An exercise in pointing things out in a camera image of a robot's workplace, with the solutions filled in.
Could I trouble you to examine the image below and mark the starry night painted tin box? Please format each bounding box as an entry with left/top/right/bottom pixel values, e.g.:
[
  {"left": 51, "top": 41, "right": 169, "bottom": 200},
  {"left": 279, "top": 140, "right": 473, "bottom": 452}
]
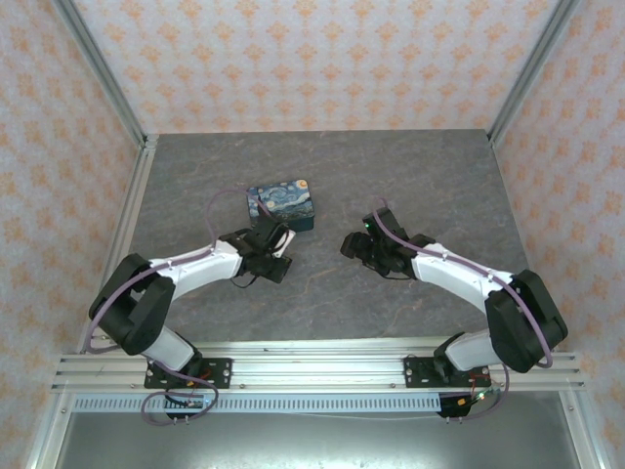
[{"left": 246, "top": 178, "right": 318, "bottom": 233}]

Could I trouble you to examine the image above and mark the small circuit board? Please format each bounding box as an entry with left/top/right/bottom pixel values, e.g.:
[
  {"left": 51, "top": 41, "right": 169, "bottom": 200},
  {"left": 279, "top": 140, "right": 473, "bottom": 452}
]
[
  {"left": 164, "top": 394, "right": 214, "bottom": 410},
  {"left": 437, "top": 384, "right": 505, "bottom": 421}
]

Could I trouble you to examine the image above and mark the thin black cable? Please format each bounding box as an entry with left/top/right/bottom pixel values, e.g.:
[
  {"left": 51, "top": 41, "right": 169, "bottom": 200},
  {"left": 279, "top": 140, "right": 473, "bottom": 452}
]
[{"left": 229, "top": 271, "right": 263, "bottom": 290}]

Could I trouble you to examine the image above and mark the aluminium side rail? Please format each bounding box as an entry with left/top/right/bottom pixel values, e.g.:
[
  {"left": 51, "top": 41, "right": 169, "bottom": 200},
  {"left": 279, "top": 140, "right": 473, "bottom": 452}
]
[{"left": 72, "top": 139, "right": 158, "bottom": 354}]

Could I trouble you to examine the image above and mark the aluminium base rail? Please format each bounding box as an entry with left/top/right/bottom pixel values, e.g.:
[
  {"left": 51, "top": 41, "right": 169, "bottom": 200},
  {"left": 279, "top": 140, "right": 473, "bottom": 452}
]
[{"left": 50, "top": 340, "right": 587, "bottom": 393}]

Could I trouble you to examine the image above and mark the slotted grey cable duct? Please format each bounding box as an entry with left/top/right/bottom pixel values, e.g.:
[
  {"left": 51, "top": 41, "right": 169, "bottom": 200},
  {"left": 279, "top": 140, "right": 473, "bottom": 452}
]
[{"left": 71, "top": 392, "right": 443, "bottom": 415}]

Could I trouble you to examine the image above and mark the aluminium frame post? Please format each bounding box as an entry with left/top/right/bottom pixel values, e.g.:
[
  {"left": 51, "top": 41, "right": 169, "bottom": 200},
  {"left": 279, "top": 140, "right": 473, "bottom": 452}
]
[
  {"left": 486, "top": 0, "right": 583, "bottom": 148},
  {"left": 52, "top": 0, "right": 159, "bottom": 149}
]

